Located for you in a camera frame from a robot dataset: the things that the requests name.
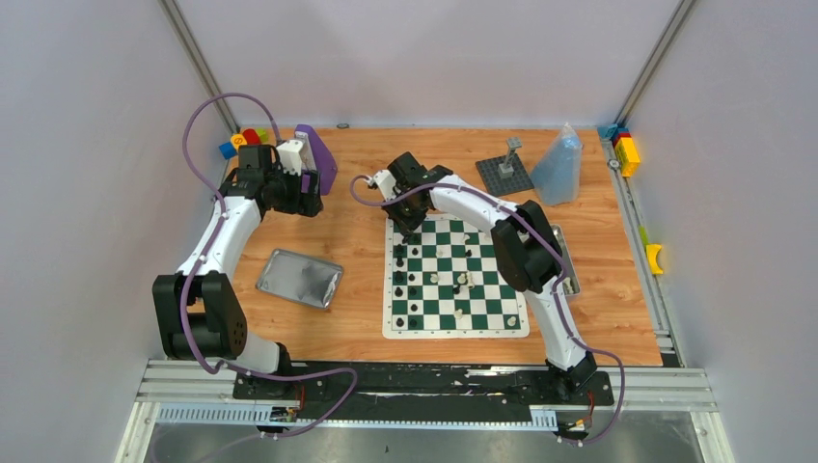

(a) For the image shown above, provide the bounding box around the dark grey lego baseplate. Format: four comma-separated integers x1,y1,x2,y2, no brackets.
476,154,533,197

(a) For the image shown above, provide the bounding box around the grey lego tower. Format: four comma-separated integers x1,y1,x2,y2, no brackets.
498,137,522,178

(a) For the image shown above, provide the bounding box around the yellow curved block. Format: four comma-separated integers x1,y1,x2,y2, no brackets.
639,226,665,275

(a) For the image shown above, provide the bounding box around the green white chess board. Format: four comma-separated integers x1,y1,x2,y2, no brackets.
382,214,531,340

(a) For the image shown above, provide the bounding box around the green wooden block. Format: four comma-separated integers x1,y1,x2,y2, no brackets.
255,128,269,144

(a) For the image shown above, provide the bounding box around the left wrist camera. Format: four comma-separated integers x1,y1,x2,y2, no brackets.
276,139,304,176

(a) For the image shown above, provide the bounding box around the blue wooden block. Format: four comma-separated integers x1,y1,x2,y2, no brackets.
218,142,237,159

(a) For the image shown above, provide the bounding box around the silver tin lid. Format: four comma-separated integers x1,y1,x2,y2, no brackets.
256,249,343,311

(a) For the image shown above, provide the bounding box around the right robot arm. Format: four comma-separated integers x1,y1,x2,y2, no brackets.
367,152,597,403

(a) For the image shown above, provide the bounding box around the red wooden cylinder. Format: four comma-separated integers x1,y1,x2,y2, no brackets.
242,128,262,145

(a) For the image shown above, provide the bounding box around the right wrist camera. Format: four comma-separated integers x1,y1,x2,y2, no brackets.
367,170,399,202

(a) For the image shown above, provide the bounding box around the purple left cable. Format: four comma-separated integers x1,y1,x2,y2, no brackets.
178,93,359,463

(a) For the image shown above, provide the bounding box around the colourful lego brick stack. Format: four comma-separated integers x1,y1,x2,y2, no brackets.
597,124,641,177

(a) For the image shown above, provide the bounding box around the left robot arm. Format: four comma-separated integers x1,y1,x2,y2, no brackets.
151,139,323,398

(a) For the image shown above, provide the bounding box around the blue plastic bag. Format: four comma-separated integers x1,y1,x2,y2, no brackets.
530,123,583,206

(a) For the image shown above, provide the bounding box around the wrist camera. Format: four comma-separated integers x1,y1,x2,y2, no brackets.
367,170,399,202
276,139,304,176

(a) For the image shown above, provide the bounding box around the purple metronome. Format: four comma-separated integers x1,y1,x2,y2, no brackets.
294,124,339,196

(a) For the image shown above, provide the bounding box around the yellow wooden cylinder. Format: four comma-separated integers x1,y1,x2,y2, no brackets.
231,133,247,150

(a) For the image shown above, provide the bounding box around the silver metal tin box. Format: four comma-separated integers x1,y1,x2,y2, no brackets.
552,225,581,300

